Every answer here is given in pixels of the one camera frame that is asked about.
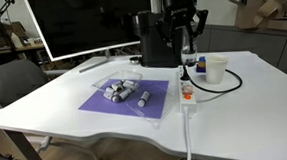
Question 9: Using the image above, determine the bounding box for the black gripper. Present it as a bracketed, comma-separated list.
[154, 0, 212, 55]

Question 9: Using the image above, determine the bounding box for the orange rocker switch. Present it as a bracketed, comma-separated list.
[181, 92, 194, 101]

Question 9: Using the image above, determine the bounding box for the white power strip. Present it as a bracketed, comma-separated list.
[176, 63, 199, 116]

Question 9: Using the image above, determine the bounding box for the plastic water bottle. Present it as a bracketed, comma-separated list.
[178, 21, 201, 69]

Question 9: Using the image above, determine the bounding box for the black coffee machine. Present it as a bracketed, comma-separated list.
[131, 8, 188, 70]

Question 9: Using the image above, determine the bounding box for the white paper cup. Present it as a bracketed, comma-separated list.
[203, 53, 232, 86]

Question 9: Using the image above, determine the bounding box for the round black disc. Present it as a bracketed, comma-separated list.
[129, 55, 144, 66]

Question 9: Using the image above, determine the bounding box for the grey cabinet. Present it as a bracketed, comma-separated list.
[194, 18, 287, 92]

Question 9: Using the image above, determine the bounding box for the clear plastic container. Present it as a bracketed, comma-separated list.
[89, 68, 145, 98]

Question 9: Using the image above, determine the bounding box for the brown cardboard box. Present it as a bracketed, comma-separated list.
[229, 0, 287, 33]

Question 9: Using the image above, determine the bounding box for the white cylindrical capsule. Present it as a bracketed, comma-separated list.
[120, 79, 136, 89]
[110, 87, 135, 104]
[111, 80, 125, 93]
[102, 90, 115, 101]
[136, 90, 152, 108]
[105, 86, 116, 95]

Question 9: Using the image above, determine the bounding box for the clear plastic lid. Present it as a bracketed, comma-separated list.
[125, 80, 182, 131]

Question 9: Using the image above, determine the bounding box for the white framed computer monitor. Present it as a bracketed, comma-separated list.
[22, 0, 157, 64]

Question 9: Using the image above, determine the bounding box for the white monitor stand base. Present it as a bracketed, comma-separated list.
[77, 49, 113, 74]

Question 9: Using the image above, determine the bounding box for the flat cardboard piece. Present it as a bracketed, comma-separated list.
[265, 16, 287, 34]

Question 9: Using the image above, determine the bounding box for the purple mat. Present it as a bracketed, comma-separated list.
[75, 74, 172, 125]

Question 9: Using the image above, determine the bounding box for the white plastic bottle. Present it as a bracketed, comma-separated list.
[9, 31, 24, 49]

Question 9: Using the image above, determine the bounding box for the wooden background desk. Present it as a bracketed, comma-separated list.
[0, 41, 47, 68]

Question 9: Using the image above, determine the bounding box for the grey office chair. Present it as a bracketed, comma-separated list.
[0, 54, 107, 160]

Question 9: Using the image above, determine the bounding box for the grey table leg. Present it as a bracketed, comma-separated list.
[1, 127, 52, 160]

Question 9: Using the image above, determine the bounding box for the thin grey cable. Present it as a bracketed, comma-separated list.
[195, 91, 227, 104]

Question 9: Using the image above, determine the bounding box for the black plug with cable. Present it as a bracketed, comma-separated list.
[179, 61, 244, 97]

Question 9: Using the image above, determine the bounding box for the white power strip cable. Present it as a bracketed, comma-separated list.
[180, 106, 194, 160]

